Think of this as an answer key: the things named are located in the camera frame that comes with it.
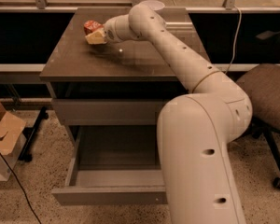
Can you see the black metal stand leg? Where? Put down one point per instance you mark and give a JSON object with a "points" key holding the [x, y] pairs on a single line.
{"points": [[29, 134]]}

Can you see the open grey drawer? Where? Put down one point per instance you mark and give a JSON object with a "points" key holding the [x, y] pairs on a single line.
{"points": [[113, 165]]}

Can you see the brown office chair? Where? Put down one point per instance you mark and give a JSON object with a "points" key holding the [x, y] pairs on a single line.
{"points": [[262, 85]]}

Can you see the white ceramic bowl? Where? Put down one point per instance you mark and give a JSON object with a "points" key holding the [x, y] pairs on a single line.
{"points": [[154, 4]]}

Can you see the grey drawer cabinet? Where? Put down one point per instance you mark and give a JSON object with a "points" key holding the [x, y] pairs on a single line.
{"points": [[111, 84]]}

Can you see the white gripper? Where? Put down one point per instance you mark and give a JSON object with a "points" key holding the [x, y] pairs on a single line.
{"points": [[112, 32]]}

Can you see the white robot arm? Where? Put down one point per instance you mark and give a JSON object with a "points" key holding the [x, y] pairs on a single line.
{"points": [[193, 130]]}

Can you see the red coke can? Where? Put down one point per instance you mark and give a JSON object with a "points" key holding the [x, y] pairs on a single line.
{"points": [[91, 26]]}

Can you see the cardboard box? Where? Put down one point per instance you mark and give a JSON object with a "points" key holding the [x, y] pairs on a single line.
{"points": [[11, 141]]}

